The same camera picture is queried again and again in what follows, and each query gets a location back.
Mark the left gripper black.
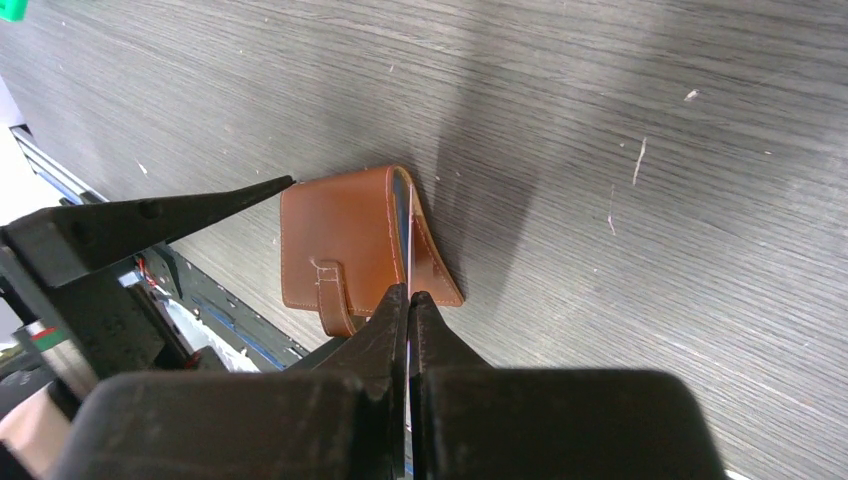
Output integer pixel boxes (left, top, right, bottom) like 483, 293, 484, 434
1, 175, 295, 406

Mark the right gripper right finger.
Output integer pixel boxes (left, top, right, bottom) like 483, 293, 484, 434
408, 292, 725, 479

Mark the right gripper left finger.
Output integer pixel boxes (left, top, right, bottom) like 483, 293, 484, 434
54, 284, 409, 479

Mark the white credit card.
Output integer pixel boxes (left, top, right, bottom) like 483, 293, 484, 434
405, 185, 415, 479

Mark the brown leather card holder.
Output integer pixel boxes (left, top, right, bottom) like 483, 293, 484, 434
280, 165, 464, 338

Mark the green card tray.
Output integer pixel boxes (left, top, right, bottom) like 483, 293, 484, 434
0, 0, 28, 22

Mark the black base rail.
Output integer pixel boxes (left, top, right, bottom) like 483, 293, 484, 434
9, 125, 346, 372

